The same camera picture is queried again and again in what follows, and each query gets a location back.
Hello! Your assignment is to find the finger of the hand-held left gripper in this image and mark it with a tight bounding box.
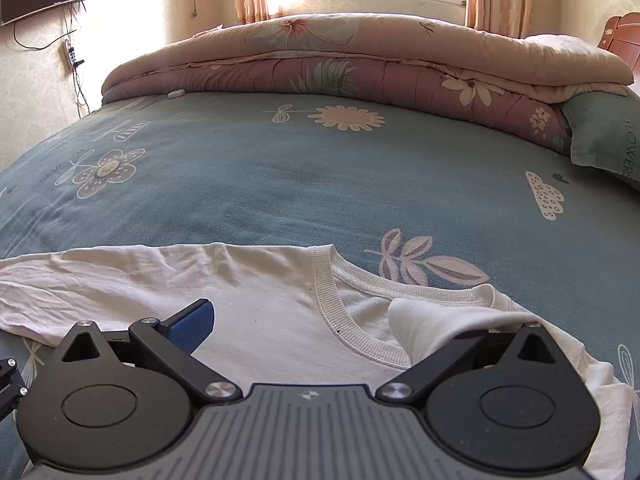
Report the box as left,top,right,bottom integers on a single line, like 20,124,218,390
0,357,27,423

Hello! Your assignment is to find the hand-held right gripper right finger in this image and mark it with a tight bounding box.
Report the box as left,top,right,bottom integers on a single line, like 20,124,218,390
376,321,558,406

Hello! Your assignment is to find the folded pink floral quilt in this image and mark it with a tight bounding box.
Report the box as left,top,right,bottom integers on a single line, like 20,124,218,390
101,12,635,156

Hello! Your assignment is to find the white printed sweatshirt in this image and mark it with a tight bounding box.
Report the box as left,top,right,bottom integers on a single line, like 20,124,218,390
0,242,636,480

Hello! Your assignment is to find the black television cable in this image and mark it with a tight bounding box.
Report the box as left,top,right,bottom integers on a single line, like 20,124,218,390
12,2,91,116

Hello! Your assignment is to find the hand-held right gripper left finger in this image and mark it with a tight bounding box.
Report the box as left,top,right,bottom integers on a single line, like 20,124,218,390
61,298,246,406

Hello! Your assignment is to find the blue floral bed sheet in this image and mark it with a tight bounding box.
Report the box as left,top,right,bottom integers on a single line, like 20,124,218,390
0,87,640,480

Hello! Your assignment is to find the green printed pillow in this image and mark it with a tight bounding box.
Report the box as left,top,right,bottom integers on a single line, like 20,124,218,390
560,85,640,188

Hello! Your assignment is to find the wooden headboard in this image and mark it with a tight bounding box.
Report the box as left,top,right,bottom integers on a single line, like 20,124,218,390
597,12,640,68

